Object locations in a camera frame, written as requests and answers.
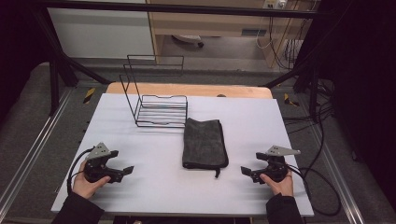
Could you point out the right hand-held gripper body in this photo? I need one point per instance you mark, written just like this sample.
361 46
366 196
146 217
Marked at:
275 168

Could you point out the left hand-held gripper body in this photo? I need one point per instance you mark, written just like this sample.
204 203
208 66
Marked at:
99 166

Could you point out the dark grey towel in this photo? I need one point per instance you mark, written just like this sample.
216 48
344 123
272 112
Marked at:
204 143

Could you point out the person's right hand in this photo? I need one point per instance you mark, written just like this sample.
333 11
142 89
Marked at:
281 186

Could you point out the person's left hand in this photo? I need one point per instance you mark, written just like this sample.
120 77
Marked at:
85 185

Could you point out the yellow black floor tape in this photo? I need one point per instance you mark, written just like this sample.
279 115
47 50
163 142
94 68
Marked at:
89 95
290 100

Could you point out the small dark object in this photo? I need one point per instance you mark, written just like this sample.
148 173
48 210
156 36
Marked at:
221 95

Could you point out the wooden table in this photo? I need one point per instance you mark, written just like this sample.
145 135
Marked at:
199 90

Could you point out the white cabinet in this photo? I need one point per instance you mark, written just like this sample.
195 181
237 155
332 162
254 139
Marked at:
99 32

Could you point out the office chair base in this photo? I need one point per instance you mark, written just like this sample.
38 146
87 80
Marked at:
188 39

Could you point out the light wooden desk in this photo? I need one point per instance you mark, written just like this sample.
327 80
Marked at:
211 23

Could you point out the white power strip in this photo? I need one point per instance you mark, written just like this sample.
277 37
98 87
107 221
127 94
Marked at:
275 3

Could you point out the aluminium floor rail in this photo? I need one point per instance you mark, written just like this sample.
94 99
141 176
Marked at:
341 180
34 146

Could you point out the black metal frame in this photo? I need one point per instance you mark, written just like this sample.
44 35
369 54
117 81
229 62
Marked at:
174 8

